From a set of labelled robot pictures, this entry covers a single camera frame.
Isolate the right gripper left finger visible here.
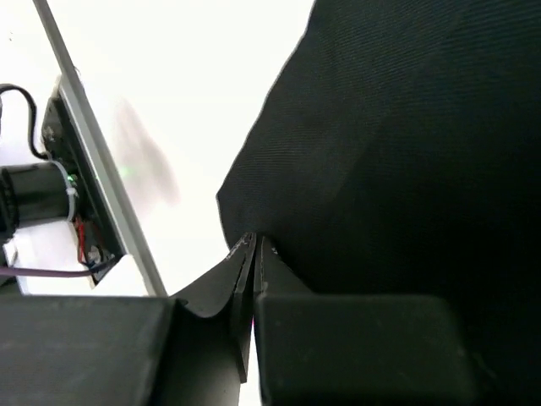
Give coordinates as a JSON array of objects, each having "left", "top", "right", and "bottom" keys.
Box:
[{"left": 167, "top": 233, "right": 257, "bottom": 383}]

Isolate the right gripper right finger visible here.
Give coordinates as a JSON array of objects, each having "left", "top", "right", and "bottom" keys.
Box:
[{"left": 254, "top": 236, "right": 314, "bottom": 301}]

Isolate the black pleated skirt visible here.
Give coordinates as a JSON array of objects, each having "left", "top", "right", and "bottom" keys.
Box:
[{"left": 217, "top": 1, "right": 540, "bottom": 405}]

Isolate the aluminium front rail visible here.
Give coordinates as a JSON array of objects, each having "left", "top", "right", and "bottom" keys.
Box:
[{"left": 34, "top": 0, "right": 167, "bottom": 297}]

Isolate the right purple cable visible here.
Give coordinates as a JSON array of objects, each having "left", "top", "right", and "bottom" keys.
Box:
[{"left": 0, "top": 265, "right": 95, "bottom": 280}]

